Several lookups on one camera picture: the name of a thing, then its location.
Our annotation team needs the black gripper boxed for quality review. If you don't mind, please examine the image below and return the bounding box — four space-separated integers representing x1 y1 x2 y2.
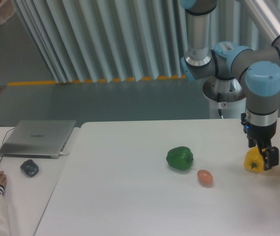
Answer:
241 113 279 171

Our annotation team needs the yellow bell pepper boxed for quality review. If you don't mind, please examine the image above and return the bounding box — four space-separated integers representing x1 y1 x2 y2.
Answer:
244 147 264 173

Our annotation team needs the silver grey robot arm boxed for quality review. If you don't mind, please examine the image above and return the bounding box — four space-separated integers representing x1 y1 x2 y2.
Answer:
180 0 280 170

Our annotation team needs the green bell pepper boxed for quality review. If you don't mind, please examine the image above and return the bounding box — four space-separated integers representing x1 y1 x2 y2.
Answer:
166 147 194 170

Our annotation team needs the brown egg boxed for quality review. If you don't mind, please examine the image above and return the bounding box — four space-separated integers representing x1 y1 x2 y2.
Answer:
197 169 213 187

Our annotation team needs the white folding partition screen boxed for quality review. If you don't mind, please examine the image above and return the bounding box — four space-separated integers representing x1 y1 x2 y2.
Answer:
13 0 280 83

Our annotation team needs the silver closed laptop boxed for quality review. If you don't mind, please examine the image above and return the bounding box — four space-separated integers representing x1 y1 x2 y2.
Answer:
0 120 76 159

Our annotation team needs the dark grey small case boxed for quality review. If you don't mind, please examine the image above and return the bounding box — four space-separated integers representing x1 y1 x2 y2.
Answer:
20 159 39 177

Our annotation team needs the robot base cable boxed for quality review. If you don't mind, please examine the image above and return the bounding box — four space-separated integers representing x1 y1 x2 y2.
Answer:
216 92 225 120

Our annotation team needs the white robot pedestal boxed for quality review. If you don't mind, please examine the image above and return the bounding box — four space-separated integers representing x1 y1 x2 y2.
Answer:
203 76 246 119

